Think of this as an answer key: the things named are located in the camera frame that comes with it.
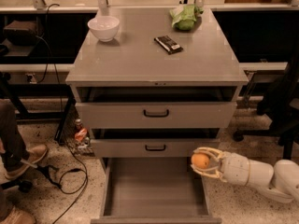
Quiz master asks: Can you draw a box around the green chip bag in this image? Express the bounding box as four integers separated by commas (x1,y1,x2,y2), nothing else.
169,4,204,31

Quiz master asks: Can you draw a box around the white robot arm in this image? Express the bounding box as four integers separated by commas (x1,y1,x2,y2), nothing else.
191,147,299,203

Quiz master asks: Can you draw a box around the brown trouser leg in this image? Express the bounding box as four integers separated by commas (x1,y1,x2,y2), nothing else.
0,101,29,172

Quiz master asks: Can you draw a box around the tan shoe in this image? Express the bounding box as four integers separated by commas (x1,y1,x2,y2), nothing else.
0,207,36,224
4,145,48,180

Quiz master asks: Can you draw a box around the black floor cable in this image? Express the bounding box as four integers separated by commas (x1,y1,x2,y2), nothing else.
50,147,90,224

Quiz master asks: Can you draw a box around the orange snack packet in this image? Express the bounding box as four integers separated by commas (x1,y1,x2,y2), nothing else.
75,128,88,142

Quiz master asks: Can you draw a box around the black chair base left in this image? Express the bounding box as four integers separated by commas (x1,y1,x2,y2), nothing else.
0,164,64,194

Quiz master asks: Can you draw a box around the top grey drawer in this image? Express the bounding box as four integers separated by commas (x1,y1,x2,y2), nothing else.
73,86,237,129

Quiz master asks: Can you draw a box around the bottom grey drawer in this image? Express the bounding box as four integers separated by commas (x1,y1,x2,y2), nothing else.
91,157,221,224

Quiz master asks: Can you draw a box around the black snack bar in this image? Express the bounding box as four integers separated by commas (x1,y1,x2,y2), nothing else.
154,35,183,54

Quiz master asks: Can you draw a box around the orange fruit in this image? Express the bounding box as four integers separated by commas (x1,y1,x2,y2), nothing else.
192,153,210,169

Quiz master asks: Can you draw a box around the middle grey drawer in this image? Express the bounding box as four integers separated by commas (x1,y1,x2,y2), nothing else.
91,128,219,158

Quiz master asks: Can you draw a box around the grey drawer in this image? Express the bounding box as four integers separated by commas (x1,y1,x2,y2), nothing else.
91,157,221,224
73,86,237,129
91,128,219,158

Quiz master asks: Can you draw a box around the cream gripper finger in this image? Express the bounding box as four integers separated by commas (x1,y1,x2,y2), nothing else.
193,147,222,162
191,164,226,182

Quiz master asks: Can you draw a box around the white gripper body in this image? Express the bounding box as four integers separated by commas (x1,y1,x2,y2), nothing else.
220,152,249,185

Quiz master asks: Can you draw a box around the grey drawer cabinet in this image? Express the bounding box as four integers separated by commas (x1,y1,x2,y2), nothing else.
65,6,250,161

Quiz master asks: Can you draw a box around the white bowl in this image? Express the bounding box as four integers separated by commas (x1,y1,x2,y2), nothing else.
88,16,120,42

